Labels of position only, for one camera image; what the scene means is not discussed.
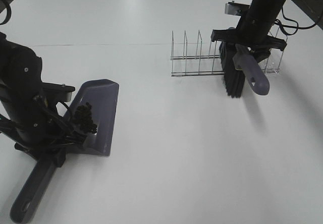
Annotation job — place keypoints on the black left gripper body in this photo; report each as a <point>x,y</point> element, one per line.
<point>35,124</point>

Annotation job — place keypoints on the pile of coffee beans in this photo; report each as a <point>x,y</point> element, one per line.
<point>83,119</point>

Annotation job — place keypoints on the purple brush black bristles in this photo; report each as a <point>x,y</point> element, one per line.
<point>240,66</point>

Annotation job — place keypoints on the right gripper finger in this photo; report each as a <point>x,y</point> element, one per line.
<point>262,54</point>

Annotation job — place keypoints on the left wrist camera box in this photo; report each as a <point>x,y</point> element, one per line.
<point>58,92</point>

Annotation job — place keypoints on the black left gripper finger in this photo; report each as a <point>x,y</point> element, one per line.
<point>77,138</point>
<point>58,157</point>

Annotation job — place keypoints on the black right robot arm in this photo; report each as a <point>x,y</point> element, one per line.
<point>253,27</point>

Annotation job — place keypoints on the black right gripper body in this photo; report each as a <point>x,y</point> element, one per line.
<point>236,37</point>

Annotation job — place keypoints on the chrome wire dish rack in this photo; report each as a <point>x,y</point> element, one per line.
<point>202,58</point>

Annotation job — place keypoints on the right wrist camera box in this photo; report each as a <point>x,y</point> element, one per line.
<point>235,9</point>

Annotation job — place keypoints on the purple plastic dustpan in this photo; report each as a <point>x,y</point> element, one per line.
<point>103,96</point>

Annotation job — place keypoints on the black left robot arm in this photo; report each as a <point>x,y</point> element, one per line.
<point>21,71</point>

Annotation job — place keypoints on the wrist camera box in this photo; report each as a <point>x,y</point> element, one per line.
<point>58,92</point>
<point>235,9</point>

